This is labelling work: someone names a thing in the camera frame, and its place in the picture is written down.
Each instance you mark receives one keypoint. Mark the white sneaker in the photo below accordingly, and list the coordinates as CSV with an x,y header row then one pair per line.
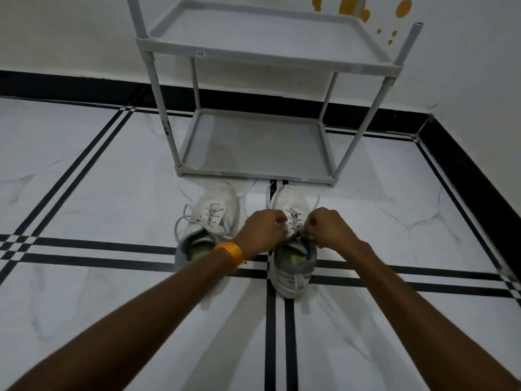
x,y
220,195
291,280

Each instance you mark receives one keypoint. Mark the orange wristband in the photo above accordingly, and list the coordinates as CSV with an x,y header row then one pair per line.
x,y
230,252

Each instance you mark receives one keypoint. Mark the grey two-tier shoe rack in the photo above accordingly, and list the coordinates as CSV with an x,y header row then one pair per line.
x,y
260,36

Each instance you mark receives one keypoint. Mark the person's left forearm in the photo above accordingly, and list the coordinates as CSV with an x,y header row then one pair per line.
x,y
122,333

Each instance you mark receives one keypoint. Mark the person's left hand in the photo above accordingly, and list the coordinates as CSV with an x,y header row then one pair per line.
x,y
260,234

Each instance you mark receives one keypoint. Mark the person's right forearm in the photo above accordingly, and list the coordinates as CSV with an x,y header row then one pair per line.
x,y
427,321

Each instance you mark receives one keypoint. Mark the cluster of yellow wall stickers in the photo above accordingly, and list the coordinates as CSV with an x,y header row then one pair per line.
x,y
403,8

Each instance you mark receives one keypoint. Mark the person's right hand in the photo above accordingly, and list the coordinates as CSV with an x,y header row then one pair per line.
x,y
333,232

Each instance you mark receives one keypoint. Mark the white shoelace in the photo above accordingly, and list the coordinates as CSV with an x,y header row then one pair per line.
x,y
214,209
294,215

